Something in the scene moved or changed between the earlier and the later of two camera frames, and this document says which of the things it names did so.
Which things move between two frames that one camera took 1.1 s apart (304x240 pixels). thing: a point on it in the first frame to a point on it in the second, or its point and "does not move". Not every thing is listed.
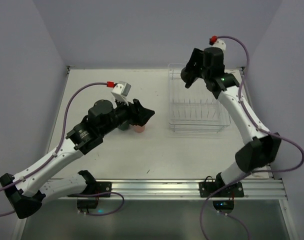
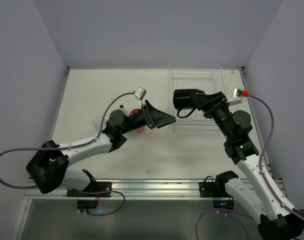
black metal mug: x=188 y=75 to x=183 y=101
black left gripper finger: x=142 y=114 to x=155 y=118
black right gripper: x=194 y=66 to x=214 y=102
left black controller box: x=87 y=203 does not move
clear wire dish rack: x=195 y=109 does not move
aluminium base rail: x=189 y=189 does not move
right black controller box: x=223 y=204 does not move
